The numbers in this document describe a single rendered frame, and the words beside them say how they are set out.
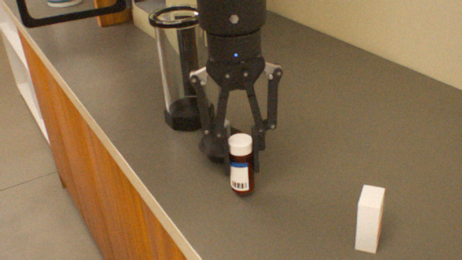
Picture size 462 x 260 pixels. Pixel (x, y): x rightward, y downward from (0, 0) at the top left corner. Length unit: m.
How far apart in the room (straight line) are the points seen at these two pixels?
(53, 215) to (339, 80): 1.63
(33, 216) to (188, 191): 1.72
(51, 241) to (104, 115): 1.28
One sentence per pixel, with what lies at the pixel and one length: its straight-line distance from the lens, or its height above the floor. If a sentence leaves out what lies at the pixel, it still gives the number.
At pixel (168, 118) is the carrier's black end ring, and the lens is 1.04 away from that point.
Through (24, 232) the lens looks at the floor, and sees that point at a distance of 2.45.
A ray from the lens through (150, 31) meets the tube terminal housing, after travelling 1.54.
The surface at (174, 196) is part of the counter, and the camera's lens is 0.85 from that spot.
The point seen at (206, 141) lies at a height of 0.98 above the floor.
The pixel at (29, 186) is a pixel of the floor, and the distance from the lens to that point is 2.73.
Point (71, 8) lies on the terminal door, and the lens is 1.62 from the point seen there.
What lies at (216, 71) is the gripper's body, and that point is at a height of 1.16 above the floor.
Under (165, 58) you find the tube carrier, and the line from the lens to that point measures 0.97.
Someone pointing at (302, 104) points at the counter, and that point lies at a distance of 1.10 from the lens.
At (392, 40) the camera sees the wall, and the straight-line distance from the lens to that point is 1.35.
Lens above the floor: 1.45
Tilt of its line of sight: 30 degrees down
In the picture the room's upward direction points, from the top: 4 degrees counter-clockwise
